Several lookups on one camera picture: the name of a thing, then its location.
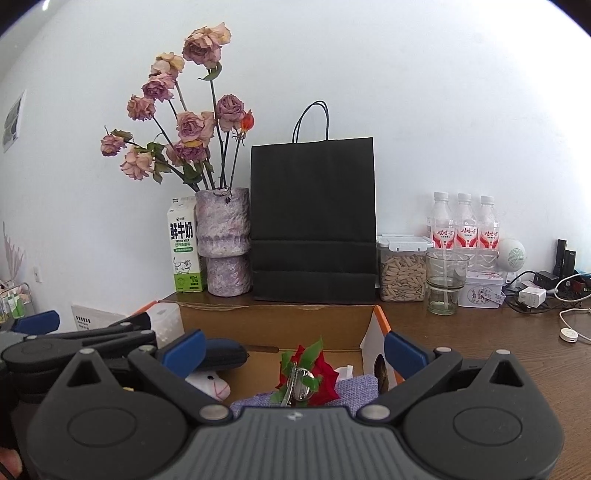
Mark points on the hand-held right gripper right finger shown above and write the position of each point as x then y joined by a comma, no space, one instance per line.
404,354

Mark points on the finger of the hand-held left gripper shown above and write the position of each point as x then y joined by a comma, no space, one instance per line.
39,321
46,348

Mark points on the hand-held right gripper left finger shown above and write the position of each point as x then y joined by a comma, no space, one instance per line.
187,353

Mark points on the white translucent cylinder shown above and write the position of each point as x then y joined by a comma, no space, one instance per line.
167,323

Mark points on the dark blue zip case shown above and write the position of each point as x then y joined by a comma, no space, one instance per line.
226,353

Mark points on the yellow and white plush toy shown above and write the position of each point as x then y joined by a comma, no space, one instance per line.
210,385

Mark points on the purple linen pouch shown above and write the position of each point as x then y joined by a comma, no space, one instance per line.
360,392

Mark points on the white tissue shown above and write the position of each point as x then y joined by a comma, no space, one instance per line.
344,370

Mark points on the red rose hair clip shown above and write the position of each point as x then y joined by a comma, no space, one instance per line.
325,376

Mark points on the red cardboard box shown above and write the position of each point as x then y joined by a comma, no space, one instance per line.
277,327

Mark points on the clear container of wooden pegs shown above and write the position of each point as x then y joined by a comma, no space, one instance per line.
401,277

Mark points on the white vented device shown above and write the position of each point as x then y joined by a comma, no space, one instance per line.
92,318

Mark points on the clear drinking glass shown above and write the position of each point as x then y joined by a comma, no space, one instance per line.
445,302

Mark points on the pink feather decoration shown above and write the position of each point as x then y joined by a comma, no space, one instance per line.
13,251

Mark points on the white printed tin box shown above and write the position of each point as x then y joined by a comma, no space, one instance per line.
480,293

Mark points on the white green milk carton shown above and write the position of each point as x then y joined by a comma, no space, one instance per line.
184,249

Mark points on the purple textured vase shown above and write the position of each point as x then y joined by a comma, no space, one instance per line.
221,235

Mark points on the white charger plug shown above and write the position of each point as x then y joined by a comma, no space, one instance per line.
531,296

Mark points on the black power adapter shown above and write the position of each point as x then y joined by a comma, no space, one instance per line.
545,278

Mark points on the white round puck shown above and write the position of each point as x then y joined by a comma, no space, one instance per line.
569,334

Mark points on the black paper bag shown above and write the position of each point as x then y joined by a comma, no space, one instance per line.
314,207

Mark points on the black upright boxes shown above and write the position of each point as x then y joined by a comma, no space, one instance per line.
565,261

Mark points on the dried pink rose bouquet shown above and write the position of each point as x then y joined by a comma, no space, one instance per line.
201,48

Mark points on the white wall outlet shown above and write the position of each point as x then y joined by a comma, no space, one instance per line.
38,274

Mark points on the wall poster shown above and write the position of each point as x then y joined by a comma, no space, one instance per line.
13,120

